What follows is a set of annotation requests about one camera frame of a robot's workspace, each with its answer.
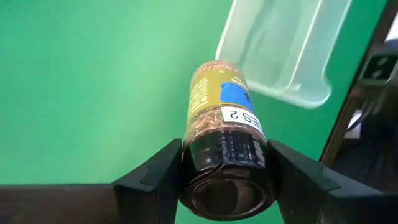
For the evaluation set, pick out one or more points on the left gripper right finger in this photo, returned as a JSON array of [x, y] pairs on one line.
[[311, 193]]

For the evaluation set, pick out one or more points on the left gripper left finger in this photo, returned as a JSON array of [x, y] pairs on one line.
[[146, 189]]

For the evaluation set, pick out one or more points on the black-lid spice jar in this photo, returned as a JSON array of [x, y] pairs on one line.
[[217, 102]]

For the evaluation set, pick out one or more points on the green table mat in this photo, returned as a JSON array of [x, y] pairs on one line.
[[77, 93]]

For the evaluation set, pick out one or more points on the large clear plastic bin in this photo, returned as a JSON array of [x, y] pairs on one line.
[[280, 46]]

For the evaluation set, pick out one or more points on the black table frame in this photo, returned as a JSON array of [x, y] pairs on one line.
[[351, 102]]

